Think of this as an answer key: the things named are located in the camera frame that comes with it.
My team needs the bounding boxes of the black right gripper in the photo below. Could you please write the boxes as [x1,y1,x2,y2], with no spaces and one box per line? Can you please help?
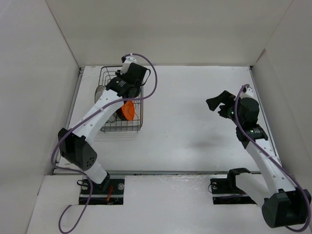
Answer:
[206,90,243,127]

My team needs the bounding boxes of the orange plate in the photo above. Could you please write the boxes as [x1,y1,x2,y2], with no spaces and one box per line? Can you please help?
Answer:
[121,101,135,121]

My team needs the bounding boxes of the green rimmed white plate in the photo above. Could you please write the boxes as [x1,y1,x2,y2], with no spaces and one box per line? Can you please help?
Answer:
[94,85,106,103]

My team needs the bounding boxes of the white plate red characters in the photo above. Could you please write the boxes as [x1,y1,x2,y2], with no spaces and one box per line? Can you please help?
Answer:
[107,113,118,123]

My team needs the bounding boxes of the black small plate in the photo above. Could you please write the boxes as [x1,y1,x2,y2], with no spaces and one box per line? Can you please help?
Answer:
[116,109,127,121]

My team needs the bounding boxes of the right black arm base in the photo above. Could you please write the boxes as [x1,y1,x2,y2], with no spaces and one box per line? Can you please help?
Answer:
[208,168,255,205]

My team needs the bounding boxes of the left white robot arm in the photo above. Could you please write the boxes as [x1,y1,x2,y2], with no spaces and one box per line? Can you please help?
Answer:
[58,61,151,194]

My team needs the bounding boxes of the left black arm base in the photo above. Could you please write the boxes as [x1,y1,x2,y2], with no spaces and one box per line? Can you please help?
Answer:
[77,178,125,205]

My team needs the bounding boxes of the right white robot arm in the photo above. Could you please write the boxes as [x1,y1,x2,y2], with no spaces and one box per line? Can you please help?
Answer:
[206,88,312,231]

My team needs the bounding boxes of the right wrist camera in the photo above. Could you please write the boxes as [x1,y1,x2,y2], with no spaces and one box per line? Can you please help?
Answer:
[240,86,254,98]

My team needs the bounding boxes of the grey wire dish rack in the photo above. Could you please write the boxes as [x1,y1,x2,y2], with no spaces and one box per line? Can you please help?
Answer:
[94,66,143,133]

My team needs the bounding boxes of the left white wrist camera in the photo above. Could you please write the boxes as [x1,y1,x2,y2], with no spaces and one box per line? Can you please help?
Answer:
[120,55,137,74]

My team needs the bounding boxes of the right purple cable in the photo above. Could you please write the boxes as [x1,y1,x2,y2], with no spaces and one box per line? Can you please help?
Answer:
[234,84,312,232]

